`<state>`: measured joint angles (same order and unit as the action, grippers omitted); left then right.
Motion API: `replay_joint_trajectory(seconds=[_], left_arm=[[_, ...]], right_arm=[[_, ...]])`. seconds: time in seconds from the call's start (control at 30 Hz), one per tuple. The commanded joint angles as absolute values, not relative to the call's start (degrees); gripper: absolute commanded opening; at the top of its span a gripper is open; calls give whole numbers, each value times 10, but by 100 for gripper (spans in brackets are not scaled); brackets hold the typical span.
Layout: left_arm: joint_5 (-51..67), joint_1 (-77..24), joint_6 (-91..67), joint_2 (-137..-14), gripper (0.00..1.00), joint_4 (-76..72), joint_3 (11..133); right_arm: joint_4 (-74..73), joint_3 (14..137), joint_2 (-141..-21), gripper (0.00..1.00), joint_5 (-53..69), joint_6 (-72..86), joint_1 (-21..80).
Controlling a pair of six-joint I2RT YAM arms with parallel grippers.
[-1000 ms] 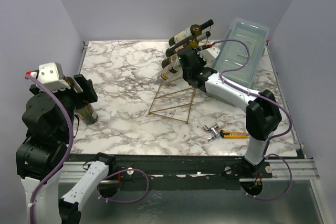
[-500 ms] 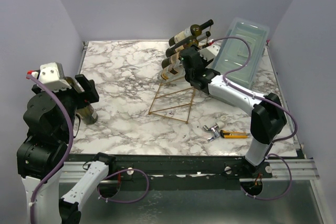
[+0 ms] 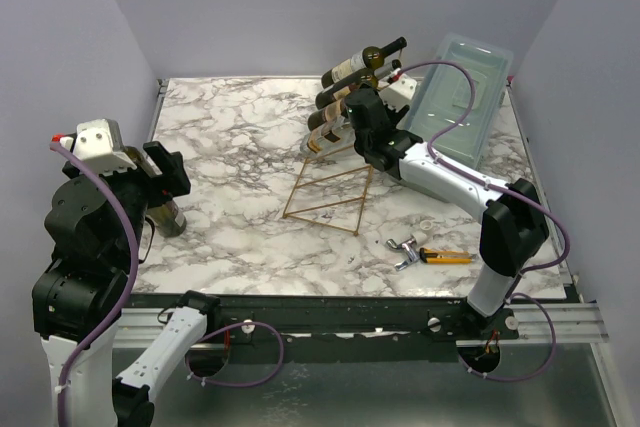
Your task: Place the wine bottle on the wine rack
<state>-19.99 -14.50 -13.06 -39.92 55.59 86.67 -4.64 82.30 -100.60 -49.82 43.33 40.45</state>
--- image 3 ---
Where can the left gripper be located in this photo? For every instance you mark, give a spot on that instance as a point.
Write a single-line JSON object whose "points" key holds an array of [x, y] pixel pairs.
{"points": [[173, 169]]}

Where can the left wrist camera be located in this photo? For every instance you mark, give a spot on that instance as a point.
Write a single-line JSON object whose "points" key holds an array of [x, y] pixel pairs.
{"points": [[97, 143]]}

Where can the rear dark wine bottle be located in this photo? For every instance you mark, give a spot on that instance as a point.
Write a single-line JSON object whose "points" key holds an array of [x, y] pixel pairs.
{"points": [[168, 218]]}

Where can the yellow utility knife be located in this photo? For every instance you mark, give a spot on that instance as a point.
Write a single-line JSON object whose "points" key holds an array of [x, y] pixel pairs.
{"points": [[429, 256]]}

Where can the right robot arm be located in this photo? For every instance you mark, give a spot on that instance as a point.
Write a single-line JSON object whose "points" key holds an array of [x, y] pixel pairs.
{"points": [[512, 226]]}

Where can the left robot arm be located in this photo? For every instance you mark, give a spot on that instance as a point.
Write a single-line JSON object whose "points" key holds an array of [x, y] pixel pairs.
{"points": [[96, 223]]}

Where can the clear glass bottle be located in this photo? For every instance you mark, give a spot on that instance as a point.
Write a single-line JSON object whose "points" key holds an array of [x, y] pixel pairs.
{"points": [[328, 137]]}

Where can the wine bottle brown label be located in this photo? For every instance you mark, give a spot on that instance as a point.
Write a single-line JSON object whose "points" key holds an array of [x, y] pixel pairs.
{"points": [[350, 87]]}

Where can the wine bottle white label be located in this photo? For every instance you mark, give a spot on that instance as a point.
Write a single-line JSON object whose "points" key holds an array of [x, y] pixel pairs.
{"points": [[369, 59]]}

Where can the translucent green plastic toolbox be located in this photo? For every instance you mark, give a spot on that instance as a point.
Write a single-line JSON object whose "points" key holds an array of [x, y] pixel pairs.
{"points": [[445, 95]]}

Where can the aluminium frame rail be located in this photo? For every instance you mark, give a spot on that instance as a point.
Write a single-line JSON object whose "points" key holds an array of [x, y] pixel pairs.
{"points": [[564, 323]]}

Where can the gold wire wine rack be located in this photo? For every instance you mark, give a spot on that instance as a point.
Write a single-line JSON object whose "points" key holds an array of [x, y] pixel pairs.
{"points": [[331, 190]]}

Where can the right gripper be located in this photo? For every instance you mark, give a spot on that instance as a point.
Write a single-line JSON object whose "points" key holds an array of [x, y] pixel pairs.
{"points": [[367, 110]]}

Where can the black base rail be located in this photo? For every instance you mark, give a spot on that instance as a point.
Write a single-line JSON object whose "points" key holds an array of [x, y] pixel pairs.
{"points": [[348, 329]]}

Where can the white plastic pipe fitting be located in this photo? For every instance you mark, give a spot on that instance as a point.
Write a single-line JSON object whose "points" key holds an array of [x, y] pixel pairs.
{"points": [[424, 231]]}

